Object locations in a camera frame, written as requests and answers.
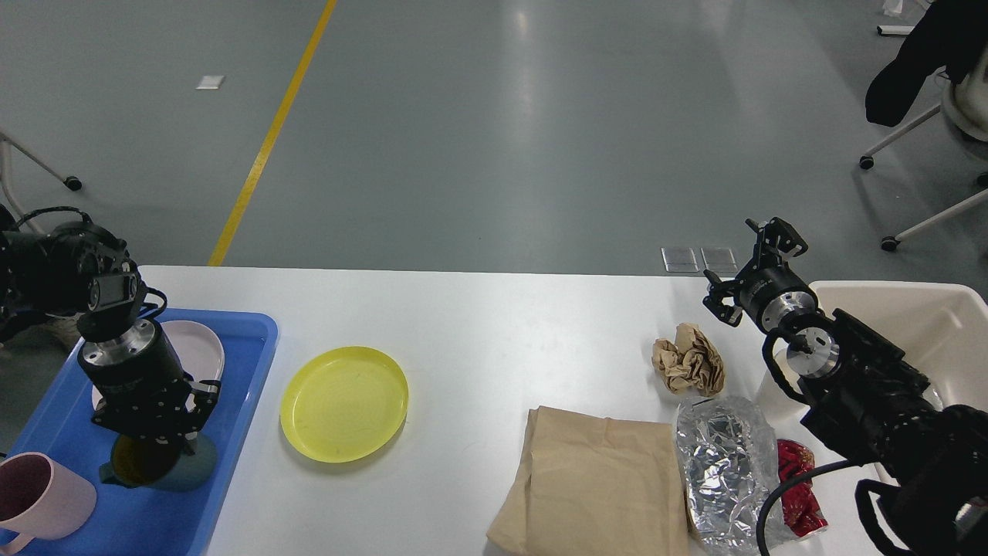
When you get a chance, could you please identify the red snack wrapper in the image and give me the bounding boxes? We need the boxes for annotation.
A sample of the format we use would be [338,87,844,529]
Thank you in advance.
[777,439,828,539]

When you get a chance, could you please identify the person's foot in shoe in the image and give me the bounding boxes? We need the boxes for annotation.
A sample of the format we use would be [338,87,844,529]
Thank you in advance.
[40,316,81,352]

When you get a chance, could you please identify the crumpled silver foil bag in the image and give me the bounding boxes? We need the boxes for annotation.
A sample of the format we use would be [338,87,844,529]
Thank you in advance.
[674,395,780,555]

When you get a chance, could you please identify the left floor outlet cover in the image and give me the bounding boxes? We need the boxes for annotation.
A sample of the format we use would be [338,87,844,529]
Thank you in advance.
[661,247,702,274]

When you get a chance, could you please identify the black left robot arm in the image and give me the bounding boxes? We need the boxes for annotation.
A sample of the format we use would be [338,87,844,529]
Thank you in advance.
[1,212,222,455]

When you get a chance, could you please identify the pink mug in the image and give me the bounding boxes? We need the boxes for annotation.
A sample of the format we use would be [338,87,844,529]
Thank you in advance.
[1,452,96,555]

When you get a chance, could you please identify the blue plastic tray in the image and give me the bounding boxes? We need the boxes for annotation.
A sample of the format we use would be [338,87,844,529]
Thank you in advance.
[10,307,278,555]

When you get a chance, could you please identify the white office chair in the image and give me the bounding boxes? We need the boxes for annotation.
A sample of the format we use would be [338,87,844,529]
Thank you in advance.
[858,54,987,251]

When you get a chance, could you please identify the floor outlet cover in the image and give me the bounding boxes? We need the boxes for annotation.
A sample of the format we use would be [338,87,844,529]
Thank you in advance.
[661,247,702,274]
[701,247,739,275]

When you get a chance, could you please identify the right floor outlet cover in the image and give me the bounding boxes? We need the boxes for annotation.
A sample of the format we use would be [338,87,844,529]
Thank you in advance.
[701,247,739,275]

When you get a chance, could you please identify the white rolling rack leg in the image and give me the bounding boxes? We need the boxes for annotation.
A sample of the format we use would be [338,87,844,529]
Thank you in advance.
[1,127,83,212]

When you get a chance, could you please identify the pink plate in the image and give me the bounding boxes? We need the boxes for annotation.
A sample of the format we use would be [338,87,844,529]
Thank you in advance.
[77,319,225,412]

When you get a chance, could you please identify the white plastic bin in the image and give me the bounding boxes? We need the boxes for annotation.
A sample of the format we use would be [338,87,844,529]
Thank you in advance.
[755,281,988,433]

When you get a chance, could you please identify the yellow plate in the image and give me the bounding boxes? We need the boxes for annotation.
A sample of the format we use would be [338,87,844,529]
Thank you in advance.
[279,346,410,464]

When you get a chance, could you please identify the crumpled brown paper ball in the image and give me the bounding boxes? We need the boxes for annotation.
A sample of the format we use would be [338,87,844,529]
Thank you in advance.
[651,322,726,397]

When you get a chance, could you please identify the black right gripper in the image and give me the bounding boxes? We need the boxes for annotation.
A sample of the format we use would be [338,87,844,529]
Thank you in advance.
[702,218,819,334]

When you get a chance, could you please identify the dark teal mug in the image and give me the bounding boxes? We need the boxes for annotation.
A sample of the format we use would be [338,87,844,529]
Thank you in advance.
[98,434,218,492]

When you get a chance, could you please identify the brown paper bag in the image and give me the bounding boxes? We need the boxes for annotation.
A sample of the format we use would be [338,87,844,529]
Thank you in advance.
[486,407,689,555]

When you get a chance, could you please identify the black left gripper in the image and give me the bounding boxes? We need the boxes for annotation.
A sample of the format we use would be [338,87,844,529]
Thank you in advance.
[77,319,222,456]

